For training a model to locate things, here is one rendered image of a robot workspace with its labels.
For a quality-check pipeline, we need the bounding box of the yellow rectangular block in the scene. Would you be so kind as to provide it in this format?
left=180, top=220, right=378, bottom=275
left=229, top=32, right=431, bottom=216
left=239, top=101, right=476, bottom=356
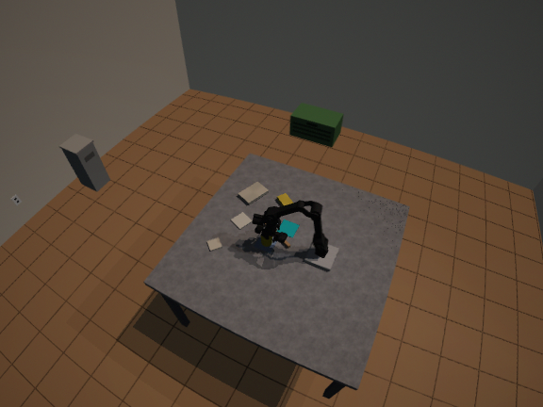
left=277, top=193, right=293, bottom=206

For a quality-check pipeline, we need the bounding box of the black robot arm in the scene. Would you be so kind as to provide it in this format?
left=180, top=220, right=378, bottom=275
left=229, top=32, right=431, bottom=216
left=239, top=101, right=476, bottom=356
left=252, top=201, right=328, bottom=258

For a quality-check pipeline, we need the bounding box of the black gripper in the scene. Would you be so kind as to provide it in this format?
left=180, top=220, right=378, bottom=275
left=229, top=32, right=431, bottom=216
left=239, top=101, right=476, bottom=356
left=255, top=224, right=288, bottom=243

